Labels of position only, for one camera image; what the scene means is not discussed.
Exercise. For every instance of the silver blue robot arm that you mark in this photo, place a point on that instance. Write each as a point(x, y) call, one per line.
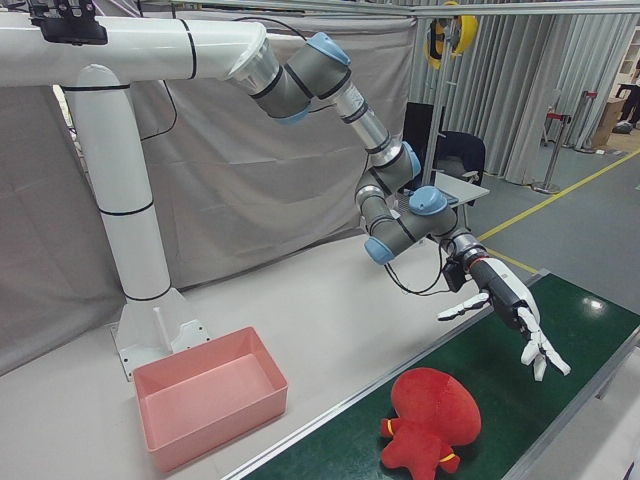
point(370, 130)

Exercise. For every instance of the black office chair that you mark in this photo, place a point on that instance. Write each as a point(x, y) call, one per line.
point(465, 150)

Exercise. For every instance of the grey backdrop curtain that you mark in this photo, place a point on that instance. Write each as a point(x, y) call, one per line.
point(250, 200)

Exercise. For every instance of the silver stanchion post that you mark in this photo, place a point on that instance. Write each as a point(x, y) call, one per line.
point(551, 165)
point(585, 125)

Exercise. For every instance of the yellow hard hat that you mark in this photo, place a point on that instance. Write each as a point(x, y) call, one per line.
point(467, 35)
point(434, 45)

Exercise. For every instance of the black desk monitor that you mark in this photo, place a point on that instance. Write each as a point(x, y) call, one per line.
point(417, 145)

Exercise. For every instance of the green conveyor belt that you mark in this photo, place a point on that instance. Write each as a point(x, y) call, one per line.
point(525, 425)

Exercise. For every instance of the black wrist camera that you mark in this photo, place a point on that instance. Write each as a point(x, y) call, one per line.
point(454, 275)

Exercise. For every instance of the brown cardboard box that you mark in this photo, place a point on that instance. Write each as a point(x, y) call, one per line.
point(610, 125)

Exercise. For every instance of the pink plastic basket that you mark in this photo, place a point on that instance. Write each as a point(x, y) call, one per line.
point(165, 430)

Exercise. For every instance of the grey vertical blinds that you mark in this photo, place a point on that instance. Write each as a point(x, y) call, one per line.
point(510, 100)

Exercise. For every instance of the robot dexterous hand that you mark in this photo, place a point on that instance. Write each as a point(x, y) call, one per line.
point(505, 295)

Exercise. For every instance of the black head camera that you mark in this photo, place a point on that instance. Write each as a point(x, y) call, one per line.
point(70, 30)

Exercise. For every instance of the red plush toy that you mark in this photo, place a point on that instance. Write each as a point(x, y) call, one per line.
point(435, 405)

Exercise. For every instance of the grey desk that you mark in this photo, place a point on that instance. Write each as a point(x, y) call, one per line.
point(465, 192)

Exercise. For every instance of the white robot torso mount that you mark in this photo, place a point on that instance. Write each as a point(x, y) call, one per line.
point(120, 175)

